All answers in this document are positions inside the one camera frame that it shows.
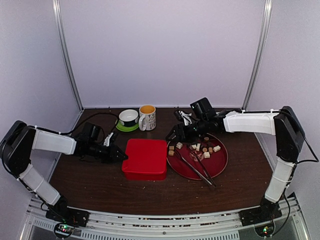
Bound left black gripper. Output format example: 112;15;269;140
88;141;128;164

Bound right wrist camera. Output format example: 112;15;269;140
173;110;193;126

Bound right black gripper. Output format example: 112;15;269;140
165;118;208;143

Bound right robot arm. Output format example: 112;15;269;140
165;97;307;221

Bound white patterned mug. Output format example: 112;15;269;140
138;105;156;131

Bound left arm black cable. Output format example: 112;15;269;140
57;111;120;137

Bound round red tray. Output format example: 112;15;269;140
166;133;228;181

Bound green saucer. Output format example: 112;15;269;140
115;118;139;132

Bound white square chocolate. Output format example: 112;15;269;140
175;142;183;149

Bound metal tongs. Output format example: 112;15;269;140
174;148;217;188

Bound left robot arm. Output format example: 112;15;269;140
0;120;128;222

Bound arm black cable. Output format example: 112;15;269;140
57;111;120;137
282;109;320;165

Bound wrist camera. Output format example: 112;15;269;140
173;110;193;126
103;132;118;147

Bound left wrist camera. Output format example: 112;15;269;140
103;132;118;147

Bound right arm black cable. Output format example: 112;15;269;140
282;109;320;165

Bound red chocolate box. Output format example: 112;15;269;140
122;169;167;181

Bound red box lid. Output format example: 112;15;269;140
122;138;167;175

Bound white and dark cup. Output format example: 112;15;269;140
119;109;139;128

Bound metal base rail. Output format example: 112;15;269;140
24;206;301;240

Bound white chocolate right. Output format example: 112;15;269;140
213;145;221;152

